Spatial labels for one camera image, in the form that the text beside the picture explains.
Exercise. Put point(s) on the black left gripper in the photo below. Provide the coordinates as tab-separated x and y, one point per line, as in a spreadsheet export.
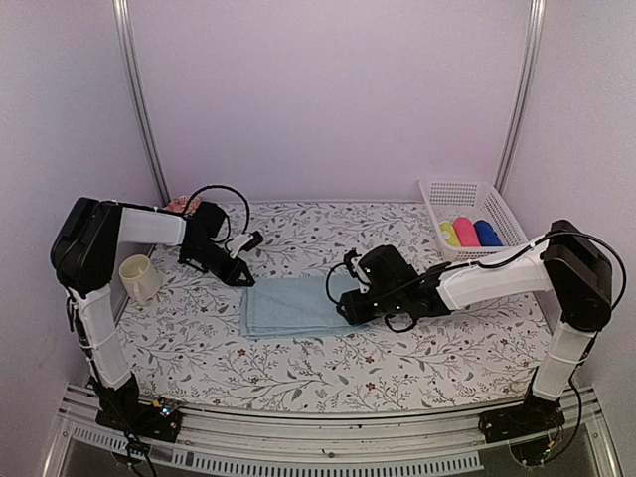
232	276

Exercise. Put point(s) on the light blue towel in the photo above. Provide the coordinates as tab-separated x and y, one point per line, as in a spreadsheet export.
295	308

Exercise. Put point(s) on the pink rolled towel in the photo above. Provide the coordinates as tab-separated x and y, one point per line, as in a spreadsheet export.
466	232

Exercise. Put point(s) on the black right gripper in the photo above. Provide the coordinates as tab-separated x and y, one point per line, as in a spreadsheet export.
357	315

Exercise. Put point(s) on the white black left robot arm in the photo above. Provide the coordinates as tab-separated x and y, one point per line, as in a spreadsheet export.
84	257

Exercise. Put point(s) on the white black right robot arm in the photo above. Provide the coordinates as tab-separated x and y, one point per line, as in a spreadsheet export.
565	261

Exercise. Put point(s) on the aluminium frame post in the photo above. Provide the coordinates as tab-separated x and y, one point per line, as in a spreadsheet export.
528	66
123	25

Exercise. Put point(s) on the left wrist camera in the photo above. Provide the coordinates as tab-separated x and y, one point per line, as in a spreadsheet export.
208	220

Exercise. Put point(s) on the floral tablecloth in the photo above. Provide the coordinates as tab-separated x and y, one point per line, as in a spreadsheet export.
186	345

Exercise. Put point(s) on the left aluminium frame post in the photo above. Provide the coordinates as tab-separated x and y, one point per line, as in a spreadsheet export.
123	25

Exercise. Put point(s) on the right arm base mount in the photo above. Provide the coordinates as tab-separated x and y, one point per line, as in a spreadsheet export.
533	415

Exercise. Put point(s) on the white plastic basket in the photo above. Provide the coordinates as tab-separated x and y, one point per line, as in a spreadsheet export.
449	199

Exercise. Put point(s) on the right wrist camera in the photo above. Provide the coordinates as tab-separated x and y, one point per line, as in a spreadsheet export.
379	271

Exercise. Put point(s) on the aluminium front rail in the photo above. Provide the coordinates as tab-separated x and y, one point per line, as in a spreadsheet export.
218	441

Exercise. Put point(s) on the right aluminium frame post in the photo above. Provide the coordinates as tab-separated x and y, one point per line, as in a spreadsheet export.
528	66

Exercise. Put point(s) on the yellow rolled towel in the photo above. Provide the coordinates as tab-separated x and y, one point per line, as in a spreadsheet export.
449	234

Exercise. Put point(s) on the dark blue towel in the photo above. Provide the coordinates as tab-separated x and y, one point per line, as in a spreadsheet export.
486	234

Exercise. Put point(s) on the cream ceramic mug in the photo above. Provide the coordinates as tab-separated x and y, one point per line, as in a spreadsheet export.
140	278

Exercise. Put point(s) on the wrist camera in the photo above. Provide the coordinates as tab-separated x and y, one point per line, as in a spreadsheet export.
208	220
379	271

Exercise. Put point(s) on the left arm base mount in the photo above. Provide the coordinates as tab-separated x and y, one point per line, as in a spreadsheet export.
137	419

